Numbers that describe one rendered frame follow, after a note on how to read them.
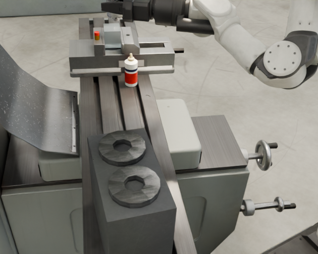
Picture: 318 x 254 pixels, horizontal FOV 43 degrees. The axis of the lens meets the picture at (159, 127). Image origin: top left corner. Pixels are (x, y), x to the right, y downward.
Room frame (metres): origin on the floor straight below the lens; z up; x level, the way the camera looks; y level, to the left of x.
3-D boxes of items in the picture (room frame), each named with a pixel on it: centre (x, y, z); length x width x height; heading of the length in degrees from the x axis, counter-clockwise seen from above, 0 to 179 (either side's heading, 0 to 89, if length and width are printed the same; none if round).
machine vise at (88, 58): (1.21, 0.14, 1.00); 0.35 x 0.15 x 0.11; 100
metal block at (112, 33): (1.20, 0.17, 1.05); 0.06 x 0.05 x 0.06; 10
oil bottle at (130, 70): (1.09, 0.10, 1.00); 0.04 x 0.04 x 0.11
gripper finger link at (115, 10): (0.97, 0.13, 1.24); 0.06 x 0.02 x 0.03; 83
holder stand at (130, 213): (0.52, 0.05, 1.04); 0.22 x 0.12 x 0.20; 18
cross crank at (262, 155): (1.10, -0.36, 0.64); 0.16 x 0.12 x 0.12; 101
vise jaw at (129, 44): (1.21, 0.12, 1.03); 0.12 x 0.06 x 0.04; 10
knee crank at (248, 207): (0.97, -0.42, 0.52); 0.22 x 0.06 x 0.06; 101
